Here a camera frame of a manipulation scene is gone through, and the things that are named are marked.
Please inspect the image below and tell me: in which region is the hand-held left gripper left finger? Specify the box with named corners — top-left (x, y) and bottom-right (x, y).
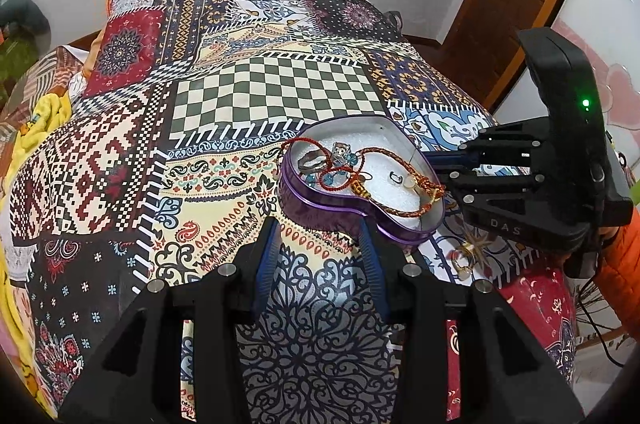
top-left (59, 218), bottom-right (281, 424)

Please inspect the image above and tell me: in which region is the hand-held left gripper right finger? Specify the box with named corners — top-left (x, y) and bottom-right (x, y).
top-left (357, 220), bottom-right (587, 424)

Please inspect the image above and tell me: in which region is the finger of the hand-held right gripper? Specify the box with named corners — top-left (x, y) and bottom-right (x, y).
top-left (422, 116), bottom-right (552, 169)
top-left (446, 163), bottom-right (552, 205)

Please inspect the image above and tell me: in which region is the purple heart-shaped box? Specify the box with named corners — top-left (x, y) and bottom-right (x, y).
top-left (277, 115), bottom-right (447, 249)

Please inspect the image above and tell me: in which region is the red braided bracelet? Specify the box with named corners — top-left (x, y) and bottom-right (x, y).
top-left (349, 146), bottom-right (447, 213)

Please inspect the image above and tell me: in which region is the gold ring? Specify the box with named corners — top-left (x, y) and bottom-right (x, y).
top-left (451, 250), bottom-right (475, 278)

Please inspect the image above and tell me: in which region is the blue bead bracelet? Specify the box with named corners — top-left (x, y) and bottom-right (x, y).
top-left (304, 168), bottom-right (352, 191)

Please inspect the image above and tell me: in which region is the red cord bracelet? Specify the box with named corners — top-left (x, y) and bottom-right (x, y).
top-left (280, 136), bottom-right (362, 193)

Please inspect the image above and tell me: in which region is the person's right forearm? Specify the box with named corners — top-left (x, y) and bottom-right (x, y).
top-left (595, 206), bottom-right (640, 341)

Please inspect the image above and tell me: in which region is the grey bag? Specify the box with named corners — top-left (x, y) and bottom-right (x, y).
top-left (384, 10), bottom-right (407, 40)

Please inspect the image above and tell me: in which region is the patchwork patterned blanket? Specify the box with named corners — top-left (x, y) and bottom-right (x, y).
top-left (0, 0), bottom-right (581, 424)

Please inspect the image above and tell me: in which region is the yellow cloth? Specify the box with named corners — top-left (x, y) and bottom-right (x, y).
top-left (5, 94), bottom-right (77, 165)

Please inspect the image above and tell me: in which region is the striped orange blanket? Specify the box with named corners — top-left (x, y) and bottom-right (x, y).
top-left (0, 46), bottom-right (103, 129)

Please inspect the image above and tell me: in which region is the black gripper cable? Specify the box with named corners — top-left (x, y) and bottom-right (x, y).
top-left (574, 274), bottom-right (628, 367)

